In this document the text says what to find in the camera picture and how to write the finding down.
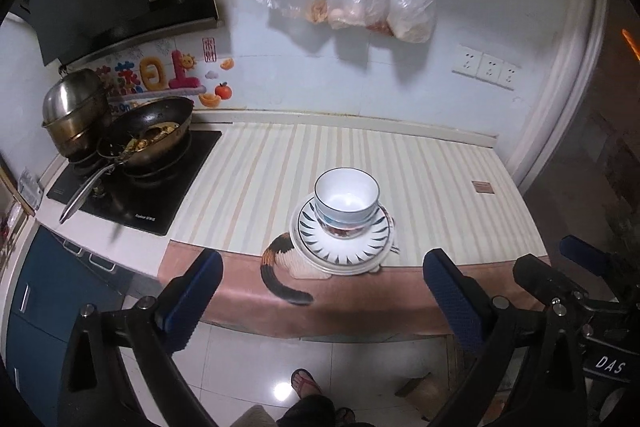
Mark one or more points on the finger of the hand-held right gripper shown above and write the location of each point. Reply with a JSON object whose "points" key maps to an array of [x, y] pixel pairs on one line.
{"points": [[535, 272], [580, 249]]}

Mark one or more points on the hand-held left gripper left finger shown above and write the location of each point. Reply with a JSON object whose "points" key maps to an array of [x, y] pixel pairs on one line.
{"points": [[195, 294]]}

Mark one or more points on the white packet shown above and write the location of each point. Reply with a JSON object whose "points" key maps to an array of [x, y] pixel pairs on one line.
{"points": [[30, 189]]}

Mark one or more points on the person's dark trouser leg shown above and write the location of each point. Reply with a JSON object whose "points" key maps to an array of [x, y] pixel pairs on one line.
{"points": [[305, 413]]}

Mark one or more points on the white wall socket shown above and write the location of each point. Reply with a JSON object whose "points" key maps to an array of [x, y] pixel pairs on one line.
{"points": [[509, 77], [467, 60], [490, 68]]}

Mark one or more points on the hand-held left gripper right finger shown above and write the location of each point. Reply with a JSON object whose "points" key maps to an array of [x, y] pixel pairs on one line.
{"points": [[450, 297]]}

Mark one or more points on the blue kitchen cabinet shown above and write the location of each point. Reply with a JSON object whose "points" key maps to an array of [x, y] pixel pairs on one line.
{"points": [[35, 267]]}

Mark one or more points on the dark striped rim plate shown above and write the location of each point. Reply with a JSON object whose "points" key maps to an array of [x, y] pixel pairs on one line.
{"points": [[310, 232]]}

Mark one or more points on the colourful wall sticker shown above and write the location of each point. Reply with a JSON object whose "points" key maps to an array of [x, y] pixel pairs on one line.
{"points": [[150, 74]]}

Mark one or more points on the brown cardboard piece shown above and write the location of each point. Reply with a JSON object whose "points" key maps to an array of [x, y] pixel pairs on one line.
{"points": [[422, 394]]}

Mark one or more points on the person's foot in sandal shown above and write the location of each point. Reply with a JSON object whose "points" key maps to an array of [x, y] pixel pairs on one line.
{"points": [[305, 383], [345, 416]]}

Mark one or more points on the stainless steel pot lid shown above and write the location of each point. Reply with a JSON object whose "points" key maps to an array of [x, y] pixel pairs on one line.
{"points": [[70, 94]]}

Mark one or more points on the black cooktop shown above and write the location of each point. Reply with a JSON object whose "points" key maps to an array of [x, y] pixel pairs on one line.
{"points": [[165, 204]]}

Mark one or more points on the red floral white bowl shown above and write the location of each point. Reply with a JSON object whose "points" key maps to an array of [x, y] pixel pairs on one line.
{"points": [[345, 233]]}

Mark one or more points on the striped cat print table cloth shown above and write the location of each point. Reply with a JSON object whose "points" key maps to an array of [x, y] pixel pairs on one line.
{"points": [[250, 187]]}

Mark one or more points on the white bowl with blue pattern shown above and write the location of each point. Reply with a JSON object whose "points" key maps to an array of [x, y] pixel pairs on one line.
{"points": [[345, 222]]}

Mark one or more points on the brown cloth label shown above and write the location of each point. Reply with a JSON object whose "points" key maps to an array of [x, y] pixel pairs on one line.
{"points": [[482, 187]]}

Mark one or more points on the plain white bowl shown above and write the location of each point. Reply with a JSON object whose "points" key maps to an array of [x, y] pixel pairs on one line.
{"points": [[345, 192]]}

